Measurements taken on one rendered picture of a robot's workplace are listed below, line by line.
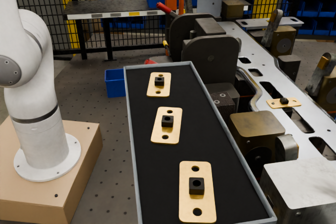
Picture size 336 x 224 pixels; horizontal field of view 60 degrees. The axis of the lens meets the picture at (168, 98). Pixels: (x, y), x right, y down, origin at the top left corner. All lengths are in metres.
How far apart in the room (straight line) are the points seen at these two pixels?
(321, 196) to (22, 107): 0.64
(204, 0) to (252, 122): 0.90
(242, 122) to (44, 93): 0.48
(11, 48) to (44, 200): 0.41
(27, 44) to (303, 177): 0.55
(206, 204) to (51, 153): 0.61
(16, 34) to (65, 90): 0.85
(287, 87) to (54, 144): 0.67
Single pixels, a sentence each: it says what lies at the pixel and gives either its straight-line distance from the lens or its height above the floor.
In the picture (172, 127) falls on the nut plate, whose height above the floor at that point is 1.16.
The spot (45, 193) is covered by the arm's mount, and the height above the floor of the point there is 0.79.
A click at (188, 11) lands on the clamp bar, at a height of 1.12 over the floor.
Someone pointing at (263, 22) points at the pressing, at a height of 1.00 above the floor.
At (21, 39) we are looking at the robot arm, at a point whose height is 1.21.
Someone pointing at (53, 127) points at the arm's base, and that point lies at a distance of 0.83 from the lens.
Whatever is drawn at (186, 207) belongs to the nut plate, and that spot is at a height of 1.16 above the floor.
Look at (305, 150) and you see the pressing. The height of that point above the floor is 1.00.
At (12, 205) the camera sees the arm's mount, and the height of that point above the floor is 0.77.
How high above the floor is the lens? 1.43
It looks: 33 degrees down
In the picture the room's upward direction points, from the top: straight up
